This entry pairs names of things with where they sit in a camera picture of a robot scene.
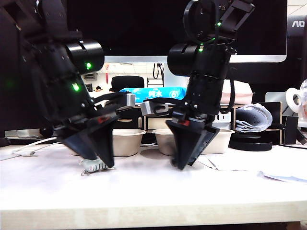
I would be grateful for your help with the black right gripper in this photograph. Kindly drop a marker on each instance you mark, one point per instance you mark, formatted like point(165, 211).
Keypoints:
point(199, 117)

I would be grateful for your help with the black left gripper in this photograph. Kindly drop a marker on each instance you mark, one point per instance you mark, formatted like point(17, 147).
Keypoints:
point(88, 119)

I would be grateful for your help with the white striped zebra doll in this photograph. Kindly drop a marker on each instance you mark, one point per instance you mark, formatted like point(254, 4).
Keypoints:
point(92, 166)

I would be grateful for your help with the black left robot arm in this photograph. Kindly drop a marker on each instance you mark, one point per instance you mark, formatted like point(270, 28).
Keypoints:
point(52, 36)

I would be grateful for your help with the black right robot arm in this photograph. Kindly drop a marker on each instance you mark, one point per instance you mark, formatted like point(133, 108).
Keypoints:
point(204, 21)

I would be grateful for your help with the beige paper box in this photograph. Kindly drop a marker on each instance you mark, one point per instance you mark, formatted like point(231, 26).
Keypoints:
point(163, 141)
point(127, 143)

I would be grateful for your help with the cream box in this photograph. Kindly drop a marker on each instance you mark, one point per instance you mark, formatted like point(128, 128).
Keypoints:
point(156, 123)

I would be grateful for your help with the small black box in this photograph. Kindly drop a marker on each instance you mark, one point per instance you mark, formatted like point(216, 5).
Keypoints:
point(289, 130)

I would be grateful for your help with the white USB power strip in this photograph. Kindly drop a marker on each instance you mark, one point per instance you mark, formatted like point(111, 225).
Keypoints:
point(224, 118)

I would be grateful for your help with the white paper sheet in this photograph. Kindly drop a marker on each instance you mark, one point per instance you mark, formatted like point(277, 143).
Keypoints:
point(239, 163)

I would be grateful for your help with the black round plug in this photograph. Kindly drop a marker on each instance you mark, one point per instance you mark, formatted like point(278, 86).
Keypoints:
point(45, 132)

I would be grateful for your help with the black round stand base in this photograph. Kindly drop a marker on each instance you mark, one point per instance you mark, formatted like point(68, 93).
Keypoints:
point(250, 145)

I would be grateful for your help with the person with glasses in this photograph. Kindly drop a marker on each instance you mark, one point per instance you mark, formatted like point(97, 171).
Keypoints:
point(98, 89)

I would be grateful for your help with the person head dark hair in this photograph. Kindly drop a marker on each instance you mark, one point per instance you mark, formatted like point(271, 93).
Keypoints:
point(111, 90)

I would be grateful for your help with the blue wet wipes pack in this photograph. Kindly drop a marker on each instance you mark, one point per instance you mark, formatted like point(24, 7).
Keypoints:
point(156, 92)

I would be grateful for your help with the folded grey paper stack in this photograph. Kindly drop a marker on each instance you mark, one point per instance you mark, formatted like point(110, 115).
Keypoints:
point(253, 117)

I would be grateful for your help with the pink tissue pack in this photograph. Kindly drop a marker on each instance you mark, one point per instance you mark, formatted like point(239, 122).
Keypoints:
point(239, 93)

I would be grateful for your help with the black office chair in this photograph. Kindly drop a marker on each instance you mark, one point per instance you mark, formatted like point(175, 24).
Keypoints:
point(127, 82)

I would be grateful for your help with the red hanging ornament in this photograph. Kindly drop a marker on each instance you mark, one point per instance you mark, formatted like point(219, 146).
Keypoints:
point(107, 74)

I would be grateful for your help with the grey power strip blue socket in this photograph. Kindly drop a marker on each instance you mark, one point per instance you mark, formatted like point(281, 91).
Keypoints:
point(21, 133)

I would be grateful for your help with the black wooden desk shelf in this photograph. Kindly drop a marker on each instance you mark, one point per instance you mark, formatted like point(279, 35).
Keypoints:
point(275, 112)

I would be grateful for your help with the dark screen panel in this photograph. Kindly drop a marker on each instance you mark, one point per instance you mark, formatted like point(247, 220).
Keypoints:
point(12, 115)

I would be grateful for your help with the silver metal stand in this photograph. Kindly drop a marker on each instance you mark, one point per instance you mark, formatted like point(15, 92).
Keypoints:
point(272, 98)

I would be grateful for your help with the white paper stack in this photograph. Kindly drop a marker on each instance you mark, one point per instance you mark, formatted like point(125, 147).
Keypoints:
point(285, 177)

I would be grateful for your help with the white tape roll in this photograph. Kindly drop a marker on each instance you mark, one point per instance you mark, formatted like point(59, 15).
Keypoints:
point(291, 99)

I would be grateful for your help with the clear plastic bottle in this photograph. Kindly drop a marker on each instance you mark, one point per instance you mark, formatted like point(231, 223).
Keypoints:
point(304, 92)

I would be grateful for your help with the black monitor silver bezel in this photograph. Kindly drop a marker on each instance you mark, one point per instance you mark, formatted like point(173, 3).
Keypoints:
point(144, 28)

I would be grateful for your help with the dark AOC monitor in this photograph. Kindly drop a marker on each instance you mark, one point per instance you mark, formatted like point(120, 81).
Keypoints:
point(297, 48)

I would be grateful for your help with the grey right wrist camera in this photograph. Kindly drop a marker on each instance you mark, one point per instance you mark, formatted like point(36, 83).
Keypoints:
point(149, 107)

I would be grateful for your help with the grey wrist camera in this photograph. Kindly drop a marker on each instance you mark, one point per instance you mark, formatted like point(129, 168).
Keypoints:
point(149, 107)
point(128, 99)

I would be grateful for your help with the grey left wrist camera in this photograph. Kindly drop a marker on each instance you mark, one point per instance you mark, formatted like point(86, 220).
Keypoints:
point(128, 99)

